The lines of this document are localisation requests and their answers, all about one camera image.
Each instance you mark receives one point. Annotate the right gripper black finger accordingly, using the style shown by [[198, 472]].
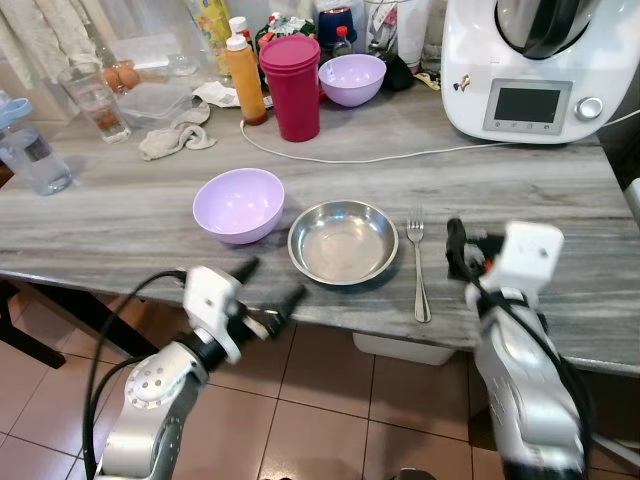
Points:
[[457, 231], [455, 262]]

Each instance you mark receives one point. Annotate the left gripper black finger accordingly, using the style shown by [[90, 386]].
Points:
[[246, 270], [290, 301]]

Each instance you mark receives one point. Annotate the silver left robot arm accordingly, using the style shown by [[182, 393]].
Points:
[[150, 405]]

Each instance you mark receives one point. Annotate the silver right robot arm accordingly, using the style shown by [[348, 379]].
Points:
[[530, 390]]

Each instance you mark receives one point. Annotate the silver metal fork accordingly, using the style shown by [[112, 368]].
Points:
[[419, 280]]

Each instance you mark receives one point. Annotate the large lilac plastic bowl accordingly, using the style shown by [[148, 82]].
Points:
[[238, 205]]

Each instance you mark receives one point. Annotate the stainless steel deep plate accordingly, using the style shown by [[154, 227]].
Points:
[[343, 243]]

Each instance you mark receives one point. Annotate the white box under table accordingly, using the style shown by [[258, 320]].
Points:
[[400, 349]]

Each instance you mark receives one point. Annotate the grey crumpled rag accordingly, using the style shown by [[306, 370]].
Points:
[[170, 140]]

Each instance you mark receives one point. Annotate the small lilac plastic bowl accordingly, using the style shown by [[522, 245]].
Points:
[[352, 80]]

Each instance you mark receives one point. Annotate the orange sauce squeeze bottle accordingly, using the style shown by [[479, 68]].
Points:
[[246, 85]]

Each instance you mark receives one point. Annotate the magenta lidded plastic tumbler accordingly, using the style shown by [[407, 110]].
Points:
[[291, 90]]

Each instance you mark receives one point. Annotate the clear plastic food container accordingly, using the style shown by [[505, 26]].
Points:
[[160, 103]]

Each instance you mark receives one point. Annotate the white kitchen food processor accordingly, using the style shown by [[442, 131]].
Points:
[[560, 70]]

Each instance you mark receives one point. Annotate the clear drinking glass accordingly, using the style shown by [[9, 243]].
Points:
[[100, 110]]

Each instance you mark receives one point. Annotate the small red-capped bottle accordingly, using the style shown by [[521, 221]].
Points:
[[342, 42]]

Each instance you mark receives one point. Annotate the brown egg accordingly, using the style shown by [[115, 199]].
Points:
[[127, 76]]

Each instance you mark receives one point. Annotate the clear plastic water bottle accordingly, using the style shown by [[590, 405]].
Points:
[[32, 155]]

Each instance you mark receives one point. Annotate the yellow food package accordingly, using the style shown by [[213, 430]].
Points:
[[212, 20]]

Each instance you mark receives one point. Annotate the white lace curtain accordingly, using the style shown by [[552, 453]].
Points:
[[45, 35]]

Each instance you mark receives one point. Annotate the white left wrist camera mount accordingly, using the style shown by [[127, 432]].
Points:
[[208, 295]]

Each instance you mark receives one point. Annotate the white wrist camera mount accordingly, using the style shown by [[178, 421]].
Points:
[[530, 255], [208, 295]]

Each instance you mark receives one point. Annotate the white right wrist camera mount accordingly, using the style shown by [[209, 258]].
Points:
[[530, 255]]

